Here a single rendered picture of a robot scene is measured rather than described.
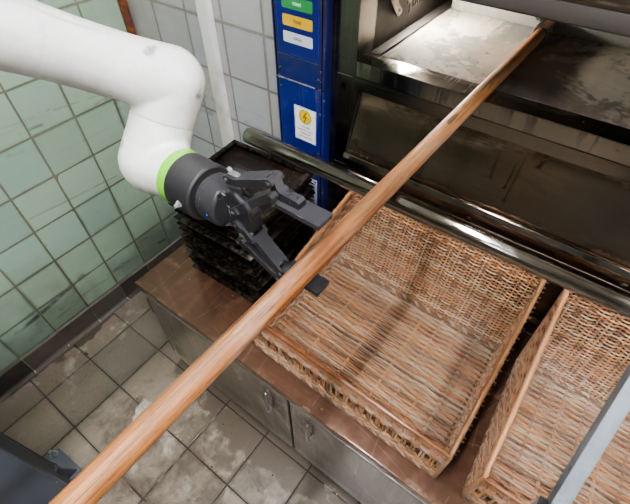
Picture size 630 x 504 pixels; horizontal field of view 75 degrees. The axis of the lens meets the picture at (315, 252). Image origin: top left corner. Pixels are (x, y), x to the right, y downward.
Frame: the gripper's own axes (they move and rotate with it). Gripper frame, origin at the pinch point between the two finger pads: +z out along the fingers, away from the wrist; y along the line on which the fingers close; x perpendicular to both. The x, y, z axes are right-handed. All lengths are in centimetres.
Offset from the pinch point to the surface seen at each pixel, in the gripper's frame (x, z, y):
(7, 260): 20, -118, 67
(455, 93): -55, -5, 1
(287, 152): -17.6, -20.1, 1.9
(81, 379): 29, -98, 119
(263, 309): 11.6, 0.8, -1.5
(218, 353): 18.8, 0.7, -1.5
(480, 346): -43, 24, 60
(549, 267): -18.6, 25.6, 1.6
